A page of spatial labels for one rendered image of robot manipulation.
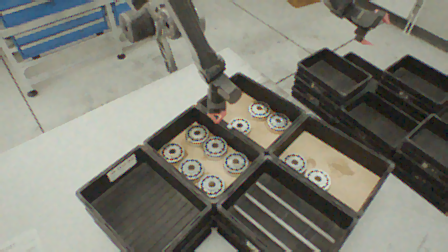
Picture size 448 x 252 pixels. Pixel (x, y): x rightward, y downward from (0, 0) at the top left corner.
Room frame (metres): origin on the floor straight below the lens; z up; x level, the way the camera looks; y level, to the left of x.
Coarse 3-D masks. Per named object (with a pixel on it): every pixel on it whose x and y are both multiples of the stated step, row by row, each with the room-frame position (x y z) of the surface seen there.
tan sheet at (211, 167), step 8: (176, 136) 0.89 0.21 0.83; (184, 136) 0.89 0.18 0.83; (184, 144) 0.84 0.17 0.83; (192, 152) 0.80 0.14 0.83; (200, 152) 0.80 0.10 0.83; (232, 152) 0.81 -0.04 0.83; (200, 160) 0.76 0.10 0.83; (208, 160) 0.77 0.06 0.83; (216, 160) 0.77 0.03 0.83; (176, 168) 0.72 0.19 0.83; (208, 168) 0.73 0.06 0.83; (216, 168) 0.73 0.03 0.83; (224, 176) 0.69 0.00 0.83; (232, 176) 0.69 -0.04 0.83
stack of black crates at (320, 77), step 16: (304, 64) 1.77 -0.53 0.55; (320, 64) 1.85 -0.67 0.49; (336, 64) 1.81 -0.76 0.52; (352, 64) 1.73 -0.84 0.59; (304, 80) 1.67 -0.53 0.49; (320, 80) 1.57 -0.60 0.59; (336, 80) 1.68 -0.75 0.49; (352, 80) 1.69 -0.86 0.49; (368, 80) 1.59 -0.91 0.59; (304, 96) 1.63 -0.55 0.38; (320, 96) 1.54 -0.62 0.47; (336, 96) 1.47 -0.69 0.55; (352, 96) 1.52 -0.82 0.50; (320, 112) 1.51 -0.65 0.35; (336, 112) 1.44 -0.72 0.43
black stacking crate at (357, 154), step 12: (312, 120) 0.93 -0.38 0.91; (300, 132) 0.92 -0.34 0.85; (312, 132) 0.92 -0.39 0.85; (324, 132) 0.89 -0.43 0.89; (288, 144) 0.85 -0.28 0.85; (336, 144) 0.85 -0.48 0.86; (348, 144) 0.82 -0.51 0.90; (348, 156) 0.81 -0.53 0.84; (360, 156) 0.78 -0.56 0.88; (372, 156) 0.75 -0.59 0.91; (372, 168) 0.74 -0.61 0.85; (384, 168) 0.71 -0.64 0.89
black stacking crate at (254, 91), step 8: (232, 80) 1.17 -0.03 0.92; (240, 80) 1.20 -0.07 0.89; (248, 80) 1.17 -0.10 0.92; (240, 88) 1.20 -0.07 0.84; (248, 88) 1.16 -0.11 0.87; (256, 88) 1.13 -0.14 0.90; (256, 96) 1.13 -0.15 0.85; (264, 96) 1.10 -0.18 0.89; (272, 96) 1.07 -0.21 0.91; (272, 104) 1.07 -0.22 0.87; (280, 104) 1.04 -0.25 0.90; (288, 104) 1.02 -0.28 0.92; (280, 112) 1.04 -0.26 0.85; (288, 112) 1.01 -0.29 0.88; (296, 112) 0.99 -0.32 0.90
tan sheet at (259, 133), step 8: (248, 96) 1.15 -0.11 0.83; (232, 104) 1.09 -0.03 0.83; (240, 104) 1.10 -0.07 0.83; (248, 104) 1.10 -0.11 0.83; (232, 112) 1.04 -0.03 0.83; (240, 112) 1.04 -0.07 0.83; (272, 112) 1.05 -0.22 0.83; (224, 120) 0.99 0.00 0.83; (248, 120) 1.00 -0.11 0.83; (256, 128) 0.95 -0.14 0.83; (264, 128) 0.95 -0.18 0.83; (248, 136) 0.90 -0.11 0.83; (256, 136) 0.90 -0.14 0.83; (264, 136) 0.90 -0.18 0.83; (272, 136) 0.91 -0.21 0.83; (264, 144) 0.86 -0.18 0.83
